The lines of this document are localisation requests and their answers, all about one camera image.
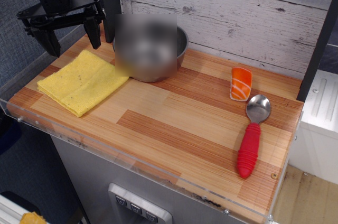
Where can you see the toy salmon sushi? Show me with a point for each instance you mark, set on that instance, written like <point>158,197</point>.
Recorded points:
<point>241,84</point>

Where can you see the red-handled metal spoon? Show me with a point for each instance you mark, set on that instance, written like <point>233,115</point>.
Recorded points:
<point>258,110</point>

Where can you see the silver button panel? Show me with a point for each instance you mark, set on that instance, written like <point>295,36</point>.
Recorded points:
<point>138,205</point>

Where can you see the black vertical post right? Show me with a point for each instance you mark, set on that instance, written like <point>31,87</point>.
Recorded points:
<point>322,41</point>

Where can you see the white metal frame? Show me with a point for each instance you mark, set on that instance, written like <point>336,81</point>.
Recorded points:
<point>314,149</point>

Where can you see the grey metal cabinet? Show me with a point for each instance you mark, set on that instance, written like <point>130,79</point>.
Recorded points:
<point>92,173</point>

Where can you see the stainless steel bowl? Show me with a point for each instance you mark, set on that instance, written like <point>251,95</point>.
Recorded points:
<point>150,53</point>

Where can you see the yellow object at bottom-left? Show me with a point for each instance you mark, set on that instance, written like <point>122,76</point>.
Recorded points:
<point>32,218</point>

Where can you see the yellow folded cloth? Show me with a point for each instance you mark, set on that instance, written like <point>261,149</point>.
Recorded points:
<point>82,84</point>

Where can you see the aluminium rail bottom-left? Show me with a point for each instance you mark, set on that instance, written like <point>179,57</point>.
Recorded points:
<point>10,211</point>

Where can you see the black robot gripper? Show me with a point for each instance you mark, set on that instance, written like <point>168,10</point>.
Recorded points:
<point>56,14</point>

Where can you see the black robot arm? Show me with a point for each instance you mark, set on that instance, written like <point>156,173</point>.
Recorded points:
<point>42,19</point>

